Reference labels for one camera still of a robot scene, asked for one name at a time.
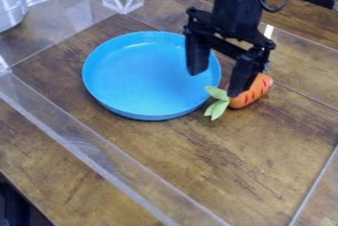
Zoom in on clear acrylic enclosure panel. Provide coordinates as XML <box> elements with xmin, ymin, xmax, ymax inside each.
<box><xmin>0</xmin><ymin>56</ymin><xmax>229</xmax><ymax>226</ymax></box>

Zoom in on blue round tray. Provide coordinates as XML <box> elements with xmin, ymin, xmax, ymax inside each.
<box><xmin>81</xmin><ymin>31</ymin><xmax>221</xmax><ymax>120</ymax></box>

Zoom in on orange toy carrot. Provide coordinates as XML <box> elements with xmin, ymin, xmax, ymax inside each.
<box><xmin>203</xmin><ymin>74</ymin><xmax>273</xmax><ymax>120</ymax></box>

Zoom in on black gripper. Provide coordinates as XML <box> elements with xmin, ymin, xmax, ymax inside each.
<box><xmin>184</xmin><ymin>0</ymin><xmax>276</xmax><ymax>98</ymax></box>

